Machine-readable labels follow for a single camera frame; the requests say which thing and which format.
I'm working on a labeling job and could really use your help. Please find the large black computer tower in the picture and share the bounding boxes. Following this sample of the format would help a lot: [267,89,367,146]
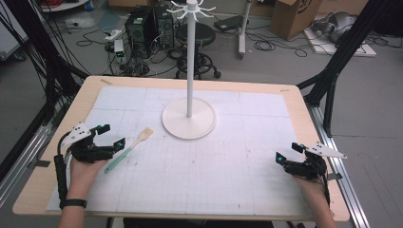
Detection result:
[125,6,157,60]

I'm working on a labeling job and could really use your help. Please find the white hook rack stand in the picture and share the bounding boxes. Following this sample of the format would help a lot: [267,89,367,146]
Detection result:
[162,0,219,141]

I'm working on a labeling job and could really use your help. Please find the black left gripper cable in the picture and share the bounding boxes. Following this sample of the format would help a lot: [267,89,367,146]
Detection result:
[53,132,71,203]

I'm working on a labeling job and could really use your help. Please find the grey headset device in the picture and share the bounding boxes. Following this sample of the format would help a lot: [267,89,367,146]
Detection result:
[311,11,357,44]

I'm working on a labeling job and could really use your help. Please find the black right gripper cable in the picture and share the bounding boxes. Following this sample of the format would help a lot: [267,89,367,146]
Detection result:
[319,173,333,208]

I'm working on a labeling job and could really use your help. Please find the white floor stand pole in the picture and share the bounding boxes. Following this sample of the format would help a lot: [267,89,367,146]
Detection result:
[238,0,254,60]

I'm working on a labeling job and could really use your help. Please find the black round stool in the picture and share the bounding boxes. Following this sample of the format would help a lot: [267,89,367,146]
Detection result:
[174,22,222,81]

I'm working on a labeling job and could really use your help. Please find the aluminium rail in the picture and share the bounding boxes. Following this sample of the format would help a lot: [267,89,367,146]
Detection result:
[307,104,371,228]
[0,123,54,208]

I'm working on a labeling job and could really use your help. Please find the white floor board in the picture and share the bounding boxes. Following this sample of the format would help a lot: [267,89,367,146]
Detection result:
[303,28,377,58]

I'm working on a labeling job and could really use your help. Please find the white grid mat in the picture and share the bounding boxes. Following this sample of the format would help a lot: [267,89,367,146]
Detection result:
[45,85,314,217]

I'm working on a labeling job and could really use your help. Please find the black flat laptop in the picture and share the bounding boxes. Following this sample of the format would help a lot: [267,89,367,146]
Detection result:
[213,14,244,33]

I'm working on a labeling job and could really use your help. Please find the person's dark clothing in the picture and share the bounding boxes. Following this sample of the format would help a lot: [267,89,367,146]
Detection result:
[123,217,274,228]

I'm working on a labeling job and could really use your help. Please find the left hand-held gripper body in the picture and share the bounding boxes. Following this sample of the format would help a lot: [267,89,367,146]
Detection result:
[60,122,115,164]

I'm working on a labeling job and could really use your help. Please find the wooden spatula with green handle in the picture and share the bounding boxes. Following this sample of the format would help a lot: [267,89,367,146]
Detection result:
[104,126,155,175]

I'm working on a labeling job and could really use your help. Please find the white round table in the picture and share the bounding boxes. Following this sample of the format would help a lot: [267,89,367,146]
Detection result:
[40,0,90,13]

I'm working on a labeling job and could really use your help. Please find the black coiled floor cable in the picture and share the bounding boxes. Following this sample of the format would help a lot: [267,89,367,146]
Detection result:
[253,39,278,52]

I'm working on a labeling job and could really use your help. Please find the cardboard box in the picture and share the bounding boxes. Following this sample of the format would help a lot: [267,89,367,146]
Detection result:
[269,0,323,42]

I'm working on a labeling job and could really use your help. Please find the slim black computer tower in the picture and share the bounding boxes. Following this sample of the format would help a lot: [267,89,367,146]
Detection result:
[153,3,176,50]

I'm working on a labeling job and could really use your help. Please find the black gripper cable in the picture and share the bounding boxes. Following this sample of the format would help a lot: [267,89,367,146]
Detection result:
[319,173,333,208]
[53,132,71,203]

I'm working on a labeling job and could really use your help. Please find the person's right hand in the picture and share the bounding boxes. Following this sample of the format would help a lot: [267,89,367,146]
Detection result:
[292,175,331,207]

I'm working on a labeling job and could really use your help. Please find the white box with green light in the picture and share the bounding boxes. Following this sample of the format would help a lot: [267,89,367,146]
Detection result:
[113,39,125,65]

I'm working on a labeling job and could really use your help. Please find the black metal frame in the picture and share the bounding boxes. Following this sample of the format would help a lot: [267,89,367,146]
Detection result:
[0,0,90,181]
[297,0,403,138]

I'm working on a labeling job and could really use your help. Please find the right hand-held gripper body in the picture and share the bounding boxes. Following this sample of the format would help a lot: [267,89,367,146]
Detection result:
[283,141,348,181]

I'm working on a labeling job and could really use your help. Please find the person's left hand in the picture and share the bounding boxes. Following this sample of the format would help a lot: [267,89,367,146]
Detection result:
[64,157,109,200]

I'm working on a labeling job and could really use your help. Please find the white power strip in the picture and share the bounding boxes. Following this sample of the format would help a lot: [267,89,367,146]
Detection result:
[104,28,126,43]

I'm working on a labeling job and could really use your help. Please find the black wristband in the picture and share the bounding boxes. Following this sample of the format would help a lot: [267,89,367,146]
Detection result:
[59,198,88,211]

